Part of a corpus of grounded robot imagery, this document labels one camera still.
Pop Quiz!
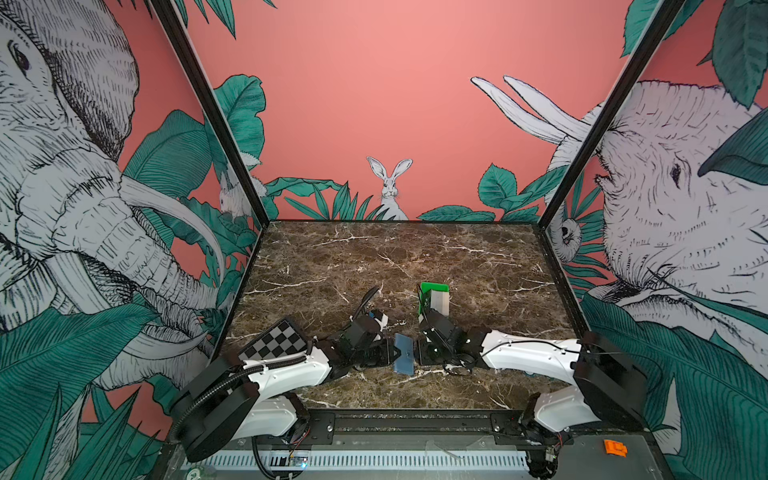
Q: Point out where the blue leather card holder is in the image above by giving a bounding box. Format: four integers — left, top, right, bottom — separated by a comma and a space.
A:
393, 333, 415, 376

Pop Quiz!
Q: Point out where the green plastic card tray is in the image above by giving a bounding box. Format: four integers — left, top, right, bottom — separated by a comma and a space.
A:
418, 282, 450, 316

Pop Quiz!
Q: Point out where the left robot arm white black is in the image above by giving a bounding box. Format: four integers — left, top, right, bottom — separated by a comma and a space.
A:
167, 309, 400, 462

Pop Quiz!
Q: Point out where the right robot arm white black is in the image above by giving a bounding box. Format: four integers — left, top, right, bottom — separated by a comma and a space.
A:
417, 307, 648, 434

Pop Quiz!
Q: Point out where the black white checkerboard plate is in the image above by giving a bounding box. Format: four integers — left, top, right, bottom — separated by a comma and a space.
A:
238, 317, 309, 361

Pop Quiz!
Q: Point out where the green lit circuit board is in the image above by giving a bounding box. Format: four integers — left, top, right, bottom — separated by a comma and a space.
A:
289, 455, 309, 470

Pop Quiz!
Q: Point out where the orange connector clip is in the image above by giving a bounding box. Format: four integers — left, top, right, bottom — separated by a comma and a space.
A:
603, 439, 628, 458

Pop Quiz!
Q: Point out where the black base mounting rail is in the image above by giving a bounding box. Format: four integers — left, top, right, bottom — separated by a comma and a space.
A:
173, 409, 637, 446

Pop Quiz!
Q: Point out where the white slotted cable duct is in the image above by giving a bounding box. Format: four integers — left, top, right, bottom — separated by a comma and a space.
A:
181, 450, 530, 472

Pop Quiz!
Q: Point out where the black left frame post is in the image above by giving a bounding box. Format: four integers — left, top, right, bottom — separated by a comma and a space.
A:
150, 0, 270, 229

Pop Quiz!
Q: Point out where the black frame post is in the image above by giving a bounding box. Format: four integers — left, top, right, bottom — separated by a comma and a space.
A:
150, 0, 270, 229
537, 0, 685, 230

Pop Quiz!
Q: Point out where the black right frame post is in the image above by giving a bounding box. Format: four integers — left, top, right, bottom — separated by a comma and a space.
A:
537, 0, 685, 230

